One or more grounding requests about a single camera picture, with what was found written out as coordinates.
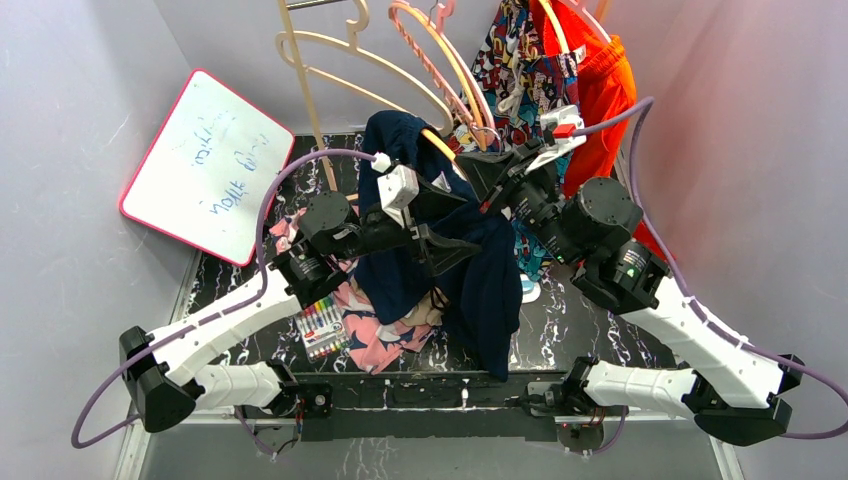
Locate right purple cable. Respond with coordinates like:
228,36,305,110
569,96,848,441

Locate wooden rack frame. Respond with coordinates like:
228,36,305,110
277,0,326,153

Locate pink patterned shorts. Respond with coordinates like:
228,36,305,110
268,208,442,377

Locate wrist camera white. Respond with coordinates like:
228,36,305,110
372,152,419,228
527,105,587,172

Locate purple cable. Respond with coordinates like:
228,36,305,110
569,96,848,441
70,148,392,450

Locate yellow hanger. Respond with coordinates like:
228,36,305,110
539,0,571,54

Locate pink framed whiteboard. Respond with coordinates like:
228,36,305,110
119,69,295,266

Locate beige shorts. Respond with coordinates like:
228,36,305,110
400,289,450,327

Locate comic print shorts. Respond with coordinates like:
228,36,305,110
447,1,580,281

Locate navy blue shorts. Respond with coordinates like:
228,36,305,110
354,110,522,381

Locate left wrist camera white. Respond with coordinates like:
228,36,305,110
372,152,419,228

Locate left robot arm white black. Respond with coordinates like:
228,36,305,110
119,167,480,433

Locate pink hanger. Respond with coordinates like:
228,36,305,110
387,0,497,150

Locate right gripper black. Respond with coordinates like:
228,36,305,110
457,138,582,266

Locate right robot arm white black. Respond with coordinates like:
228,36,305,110
456,147,801,446

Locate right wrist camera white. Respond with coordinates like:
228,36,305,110
527,105,587,172

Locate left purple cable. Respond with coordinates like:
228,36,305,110
70,148,392,450

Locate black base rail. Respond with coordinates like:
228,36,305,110
132,370,670,444

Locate blue correction tape package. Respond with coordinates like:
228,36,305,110
520,274,541,304

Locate orange hanger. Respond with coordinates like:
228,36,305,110
420,124,504,183

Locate beige wooden hanger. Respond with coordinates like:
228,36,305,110
275,1,454,135

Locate colour marker pack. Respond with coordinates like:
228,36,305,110
295,295,352,362

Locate orange shorts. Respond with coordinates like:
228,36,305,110
529,1,638,197

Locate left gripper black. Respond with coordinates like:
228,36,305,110
331,169,482,275

